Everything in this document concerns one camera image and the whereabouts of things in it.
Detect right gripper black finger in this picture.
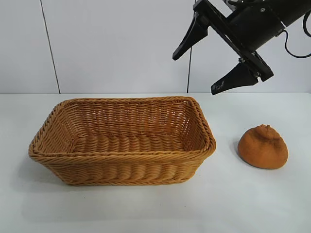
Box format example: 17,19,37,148
172,11,209,61
210,62,259,96

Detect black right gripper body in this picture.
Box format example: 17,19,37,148
193,0,284,83

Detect wrinkled orange fruit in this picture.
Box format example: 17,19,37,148
237,124,290,168

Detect woven wicker basket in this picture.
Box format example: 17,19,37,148
28,96,217,187

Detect thin black cable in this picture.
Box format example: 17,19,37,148
302,8,311,37
281,29,311,59

